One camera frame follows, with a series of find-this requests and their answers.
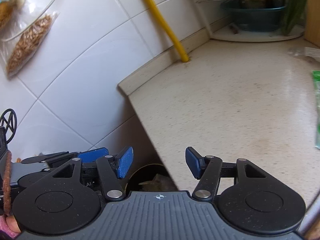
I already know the person's left hand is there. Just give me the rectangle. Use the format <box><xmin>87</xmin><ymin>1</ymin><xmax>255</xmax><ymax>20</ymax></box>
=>
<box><xmin>5</xmin><ymin>216</ymin><xmax>22</xmax><ymax>233</ymax></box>

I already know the yellow pipe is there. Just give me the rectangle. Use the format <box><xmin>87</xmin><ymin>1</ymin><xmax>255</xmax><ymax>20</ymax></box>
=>
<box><xmin>131</xmin><ymin>0</ymin><xmax>190</xmax><ymax>63</ymax></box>

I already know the green bumpy gourd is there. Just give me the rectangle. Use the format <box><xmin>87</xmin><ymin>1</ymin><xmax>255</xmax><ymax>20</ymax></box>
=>
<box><xmin>281</xmin><ymin>0</ymin><xmax>308</xmax><ymax>36</ymax></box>

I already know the bag of yellow dried food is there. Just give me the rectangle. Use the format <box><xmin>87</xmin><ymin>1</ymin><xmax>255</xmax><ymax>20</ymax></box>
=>
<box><xmin>0</xmin><ymin>0</ymin><xmax>28</xmax><ymax>34</ymax></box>

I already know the black waste bin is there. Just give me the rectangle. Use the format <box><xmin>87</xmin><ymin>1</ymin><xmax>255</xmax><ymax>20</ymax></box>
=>
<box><xmin>125</xmin><ymin>164</ymin><xmax>179</xmax><ymax>198</ymax></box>

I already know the teal plastic basin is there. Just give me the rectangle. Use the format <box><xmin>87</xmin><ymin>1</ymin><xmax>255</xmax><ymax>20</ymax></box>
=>
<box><xmin>220</xmin><ymin>0</ymin><xmax>287</xmax><ymax>32</ymax></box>

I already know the person's left forearm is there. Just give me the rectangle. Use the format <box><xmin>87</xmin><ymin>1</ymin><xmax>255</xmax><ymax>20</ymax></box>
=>
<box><xmin>0</xmin><ymin>216</ymin><xmax>19</xmax><ymax>239</ymax></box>

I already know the green printed packet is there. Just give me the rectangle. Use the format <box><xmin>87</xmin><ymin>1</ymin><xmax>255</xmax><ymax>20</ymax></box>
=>
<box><xmin>311</xmin><ymin>70</ymin><xmax>320</xmax><ymax>149</ymax></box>

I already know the wooden cutting board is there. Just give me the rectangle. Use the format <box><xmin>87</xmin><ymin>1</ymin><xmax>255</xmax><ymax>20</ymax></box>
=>
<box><xmin>304</xmin><ymin>220</ymin><xmax>320</xmax><ymax>240</ymax></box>

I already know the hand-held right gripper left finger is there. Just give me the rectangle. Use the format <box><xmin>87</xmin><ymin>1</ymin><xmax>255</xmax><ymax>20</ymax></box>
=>
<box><xmin>50</xmin><ymin>146</ymin><xmax>134</xmax><ymax>202</ymax></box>

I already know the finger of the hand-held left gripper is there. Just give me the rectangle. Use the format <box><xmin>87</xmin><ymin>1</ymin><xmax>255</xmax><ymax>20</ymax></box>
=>
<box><xmin>21</xmin><ymin>151</ymin><xmax>70</xmax><ymax>164</ymax></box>
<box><xmin>45</xmin><ymin>148</ymin><xmax>110</xmax><ymax>170</ymax></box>

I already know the clear printed plastic wrapper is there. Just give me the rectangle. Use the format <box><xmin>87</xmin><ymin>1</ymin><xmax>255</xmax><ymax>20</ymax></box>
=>
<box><xmin>287</xmin><ymin>46</ymin><xmax>320</xmax><ymax>63</ymax></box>

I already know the clear bag of brown grains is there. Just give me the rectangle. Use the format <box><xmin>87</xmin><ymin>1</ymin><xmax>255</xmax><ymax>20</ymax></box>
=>
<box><xmin>5</xmin><ymin>11</ymin><xmax>60</xmax><ymax>78</ymax></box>

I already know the wooden knife block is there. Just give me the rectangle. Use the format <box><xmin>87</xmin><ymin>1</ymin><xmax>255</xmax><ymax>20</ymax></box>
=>
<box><xmin>304</xmin><ymin>0</ymin><xmax>320</xmax><ymax>44</ymax></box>

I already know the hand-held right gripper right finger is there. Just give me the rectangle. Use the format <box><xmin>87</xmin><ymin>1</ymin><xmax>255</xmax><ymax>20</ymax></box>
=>
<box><xmin>185</xmin><ymin>146</ymin><xmax>270</xmax><ymax>202</ymax></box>

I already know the white corner rack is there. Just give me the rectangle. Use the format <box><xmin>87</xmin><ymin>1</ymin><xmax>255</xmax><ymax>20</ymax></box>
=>
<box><xmin>186</xmin><ymin>0</ymin><xmax>307</xmax><ymax>43</ymax></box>

